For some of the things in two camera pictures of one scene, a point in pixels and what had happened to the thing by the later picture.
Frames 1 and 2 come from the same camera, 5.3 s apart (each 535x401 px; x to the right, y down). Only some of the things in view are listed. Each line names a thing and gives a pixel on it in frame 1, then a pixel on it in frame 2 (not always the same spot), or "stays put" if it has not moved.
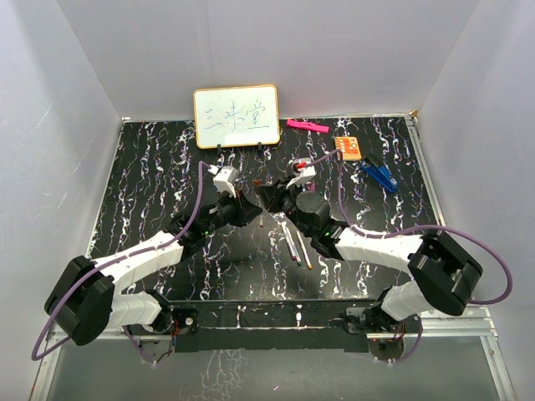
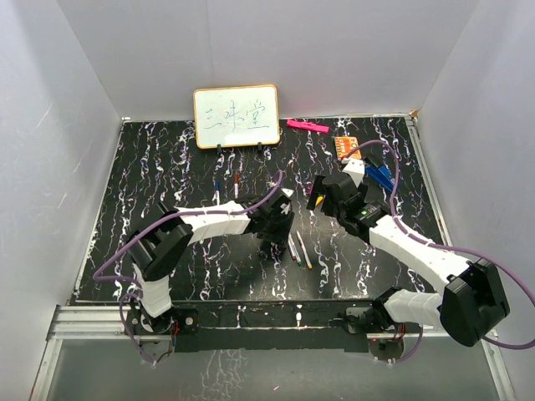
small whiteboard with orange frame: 237,116 stays put
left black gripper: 244,209 to 280,237
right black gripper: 272,197 to 318,189
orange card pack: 349,146 stays put
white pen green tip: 292,246 stays put
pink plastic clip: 308,126 stays put
